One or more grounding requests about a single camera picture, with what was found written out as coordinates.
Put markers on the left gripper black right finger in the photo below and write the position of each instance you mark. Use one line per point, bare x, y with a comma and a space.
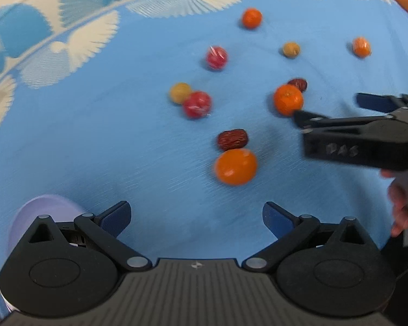
326, 269

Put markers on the blue patterned tablecloth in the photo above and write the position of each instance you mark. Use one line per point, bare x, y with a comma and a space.
85, 113

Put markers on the red fruit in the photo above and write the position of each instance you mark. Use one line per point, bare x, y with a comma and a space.
216, 58
197, 105

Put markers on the red fruit front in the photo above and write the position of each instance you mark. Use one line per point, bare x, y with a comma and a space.
197, 105

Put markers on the person's right hand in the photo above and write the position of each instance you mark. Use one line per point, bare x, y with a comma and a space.
398, 198

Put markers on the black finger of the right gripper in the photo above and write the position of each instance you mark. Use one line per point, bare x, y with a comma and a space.
380, 103
306, 120

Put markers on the tan round fruit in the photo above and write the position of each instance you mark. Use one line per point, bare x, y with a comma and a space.
291, 50

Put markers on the lavender round plate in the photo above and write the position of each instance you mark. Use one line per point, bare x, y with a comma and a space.
30, 217

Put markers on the mandarin orange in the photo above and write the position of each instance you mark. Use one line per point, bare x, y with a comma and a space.
287, 99

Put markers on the dark red jujube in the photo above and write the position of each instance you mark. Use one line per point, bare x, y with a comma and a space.
232, 139
300, 83

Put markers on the large front orange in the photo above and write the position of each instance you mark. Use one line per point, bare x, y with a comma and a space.
236, 167

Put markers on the yellow round fruit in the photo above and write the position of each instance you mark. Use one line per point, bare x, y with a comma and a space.
179, 93

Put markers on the small orange far back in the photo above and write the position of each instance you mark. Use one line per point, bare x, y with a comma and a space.
251, 18

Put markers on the red fruit back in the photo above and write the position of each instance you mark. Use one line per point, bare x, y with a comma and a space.
216, 58

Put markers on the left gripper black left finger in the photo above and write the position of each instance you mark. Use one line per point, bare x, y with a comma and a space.
104, 260

